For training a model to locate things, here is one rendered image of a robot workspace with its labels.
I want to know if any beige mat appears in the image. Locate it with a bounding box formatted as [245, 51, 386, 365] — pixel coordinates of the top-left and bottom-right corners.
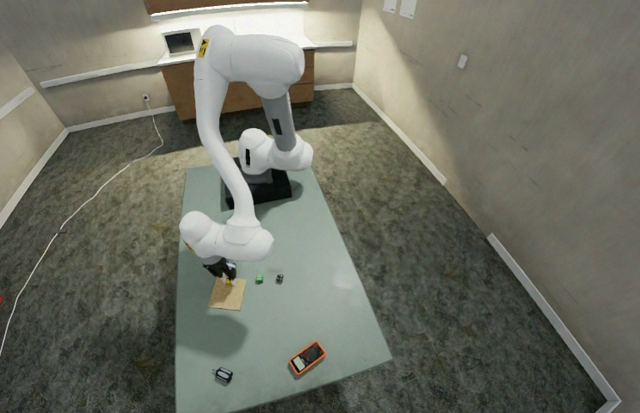
[208, 277, 247, 311]

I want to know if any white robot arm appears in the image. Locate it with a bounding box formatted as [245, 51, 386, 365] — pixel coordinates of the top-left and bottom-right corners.
[179, 24, 313, 265]

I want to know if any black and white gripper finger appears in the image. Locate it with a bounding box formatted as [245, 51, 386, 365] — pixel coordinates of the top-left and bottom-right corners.
[203, 263, 227, 285]
[219, 263, 237, 286]

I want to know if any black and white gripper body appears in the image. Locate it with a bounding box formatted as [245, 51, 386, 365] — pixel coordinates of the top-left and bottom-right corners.
[207, 257, 229, 269]

